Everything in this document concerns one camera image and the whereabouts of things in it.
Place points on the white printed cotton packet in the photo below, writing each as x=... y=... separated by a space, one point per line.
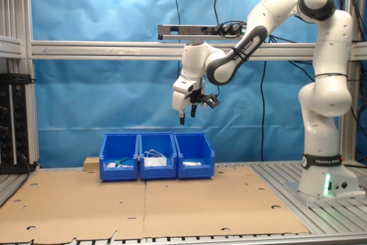
x=192 y=164

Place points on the blue plastic bin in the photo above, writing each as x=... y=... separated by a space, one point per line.
x=119 y=174
x=156 y=173
x=198 y=147

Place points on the grey power strip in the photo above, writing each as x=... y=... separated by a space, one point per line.
x=186 y=31

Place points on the green capped tube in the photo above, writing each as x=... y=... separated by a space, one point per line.
x=121 y=160

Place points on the printed white flat packet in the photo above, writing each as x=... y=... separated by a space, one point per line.
x=111 y=165

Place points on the brown cardboard sheet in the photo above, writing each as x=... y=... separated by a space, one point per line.
x=71 y=205
x=215 y=205

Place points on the OSB wooden board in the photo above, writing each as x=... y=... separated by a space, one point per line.
x=91 y=164

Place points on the horizontal aluminium beam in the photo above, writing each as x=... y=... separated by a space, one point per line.
x=86 y=50

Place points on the black electronics rack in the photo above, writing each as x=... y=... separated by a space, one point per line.
x=14 y=127

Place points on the short aluminium beam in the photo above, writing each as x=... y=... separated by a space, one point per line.
x=10 y=46

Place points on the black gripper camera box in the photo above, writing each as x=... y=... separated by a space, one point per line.
x=207 y=100

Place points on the aluminium frame post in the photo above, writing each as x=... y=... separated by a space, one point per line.
x=355 y=141
x=17 y=12

